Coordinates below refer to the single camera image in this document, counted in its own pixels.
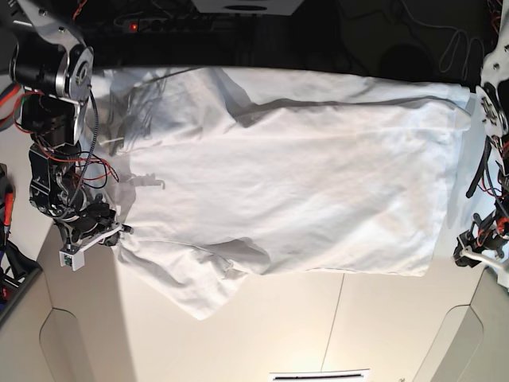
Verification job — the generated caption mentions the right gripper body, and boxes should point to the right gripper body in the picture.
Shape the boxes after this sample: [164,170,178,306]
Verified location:
[55,194,134,251]

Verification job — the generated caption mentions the black power strip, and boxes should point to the black power strip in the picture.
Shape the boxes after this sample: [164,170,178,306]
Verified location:
[114,18,213,33]

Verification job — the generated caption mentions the orange grey cutters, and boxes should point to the orange grey cutters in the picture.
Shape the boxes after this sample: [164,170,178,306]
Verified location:
[1,83,21,131]

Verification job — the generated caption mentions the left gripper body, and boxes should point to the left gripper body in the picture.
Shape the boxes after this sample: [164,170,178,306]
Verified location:
[453,212,508,268]

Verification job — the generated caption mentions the white device behind table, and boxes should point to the white device behind table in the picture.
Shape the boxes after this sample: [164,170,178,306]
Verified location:
[192,0,303,16]

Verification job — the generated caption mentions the white t-shirt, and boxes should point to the white t-shirt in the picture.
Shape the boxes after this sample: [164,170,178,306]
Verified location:
[91,68,471,320]

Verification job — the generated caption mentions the orange handled pliers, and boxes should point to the orange handled pliers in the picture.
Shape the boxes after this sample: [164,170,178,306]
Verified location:
[3,185,15,246]

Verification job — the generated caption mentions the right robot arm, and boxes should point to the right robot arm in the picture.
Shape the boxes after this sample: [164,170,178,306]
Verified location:
[1,1,132,255]

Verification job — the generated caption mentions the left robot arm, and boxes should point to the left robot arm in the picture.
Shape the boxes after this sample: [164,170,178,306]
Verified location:
[453,1,508,272]

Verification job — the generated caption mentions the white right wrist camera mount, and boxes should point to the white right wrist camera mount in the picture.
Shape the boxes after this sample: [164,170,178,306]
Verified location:
[59,246,85,271]

